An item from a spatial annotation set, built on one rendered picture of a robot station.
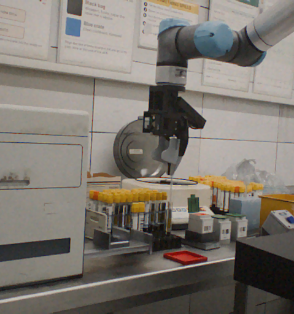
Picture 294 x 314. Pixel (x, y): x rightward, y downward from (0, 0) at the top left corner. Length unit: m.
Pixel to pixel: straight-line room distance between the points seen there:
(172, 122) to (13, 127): 0.44
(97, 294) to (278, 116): 1.64
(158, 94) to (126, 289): 0.46
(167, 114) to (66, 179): 0.34
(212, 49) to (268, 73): 1.24
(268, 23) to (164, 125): 0.32
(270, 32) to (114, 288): 0.63
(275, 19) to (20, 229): 0.67
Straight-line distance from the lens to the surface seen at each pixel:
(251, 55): 1.14
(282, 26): 1.08
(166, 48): 1.11
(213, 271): 1.06
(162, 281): 0.96
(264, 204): 1.46
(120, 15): 1.69
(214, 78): 1.99
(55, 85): 1.54
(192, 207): 1.19
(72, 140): 0.83
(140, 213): 1.05
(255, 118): 2.20
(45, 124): 0.81
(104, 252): 0.92
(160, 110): 1.10
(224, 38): 1.05
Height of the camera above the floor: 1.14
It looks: 3 degrees down
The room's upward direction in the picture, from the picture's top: 3 degrees clockwise
